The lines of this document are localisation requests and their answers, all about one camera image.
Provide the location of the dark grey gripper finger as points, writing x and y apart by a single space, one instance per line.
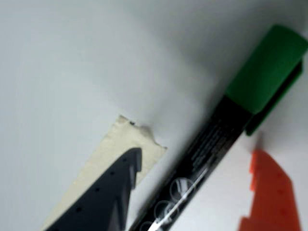
101 199

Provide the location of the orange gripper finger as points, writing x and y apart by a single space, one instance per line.
272 197

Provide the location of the green marker with black barrel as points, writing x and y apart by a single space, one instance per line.
216 139

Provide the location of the long beige masking tape strip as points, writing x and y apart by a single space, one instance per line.
120 137

